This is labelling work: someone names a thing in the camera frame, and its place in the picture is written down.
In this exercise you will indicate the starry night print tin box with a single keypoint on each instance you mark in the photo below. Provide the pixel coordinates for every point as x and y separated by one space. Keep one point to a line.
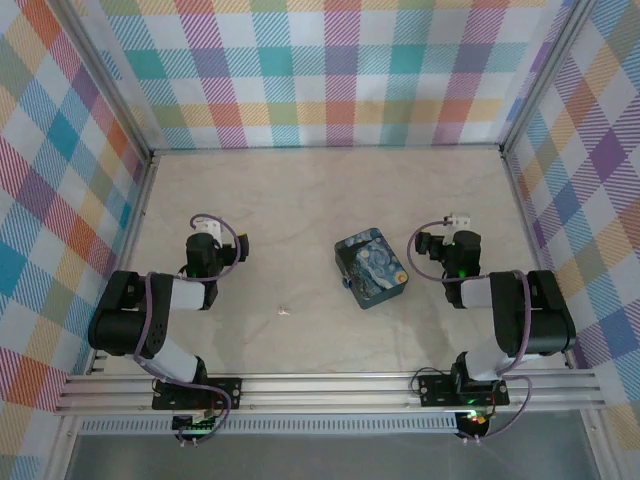
372 267

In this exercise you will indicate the small blue padlock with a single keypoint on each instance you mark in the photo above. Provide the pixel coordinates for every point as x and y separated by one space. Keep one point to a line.
345 282

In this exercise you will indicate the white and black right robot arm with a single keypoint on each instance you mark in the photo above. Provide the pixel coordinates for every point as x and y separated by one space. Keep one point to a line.
475 295

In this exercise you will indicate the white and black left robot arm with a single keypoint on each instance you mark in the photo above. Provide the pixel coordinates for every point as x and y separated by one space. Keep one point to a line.
180 292

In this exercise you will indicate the plaid cloth backdrop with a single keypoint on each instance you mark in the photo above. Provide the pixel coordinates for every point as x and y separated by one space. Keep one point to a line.
325 70
595 200
45 200

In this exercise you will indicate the grey metal sheet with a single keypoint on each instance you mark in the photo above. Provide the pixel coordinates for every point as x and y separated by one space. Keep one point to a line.
325 457

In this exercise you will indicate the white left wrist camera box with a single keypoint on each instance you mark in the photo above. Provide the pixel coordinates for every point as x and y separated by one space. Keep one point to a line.
207 226

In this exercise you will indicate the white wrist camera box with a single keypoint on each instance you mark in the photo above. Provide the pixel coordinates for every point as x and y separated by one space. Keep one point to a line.
207 226
457 220

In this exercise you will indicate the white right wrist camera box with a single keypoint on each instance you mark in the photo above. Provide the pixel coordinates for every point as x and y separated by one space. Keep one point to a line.
457 220

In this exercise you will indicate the aluminium table edge rail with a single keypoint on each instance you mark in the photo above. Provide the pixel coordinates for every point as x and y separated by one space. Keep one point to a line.
530 235
127 250
325 148

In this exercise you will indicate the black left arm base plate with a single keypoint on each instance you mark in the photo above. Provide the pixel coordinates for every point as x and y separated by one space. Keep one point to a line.
225 392

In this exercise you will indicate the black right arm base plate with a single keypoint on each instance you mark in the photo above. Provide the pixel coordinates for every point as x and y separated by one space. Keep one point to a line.
435 390

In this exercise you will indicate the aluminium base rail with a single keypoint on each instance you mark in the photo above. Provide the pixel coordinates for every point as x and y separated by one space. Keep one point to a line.
325 392

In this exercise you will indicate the aluminium corner post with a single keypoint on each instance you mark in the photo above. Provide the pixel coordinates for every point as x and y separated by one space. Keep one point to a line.
545 80
107 82

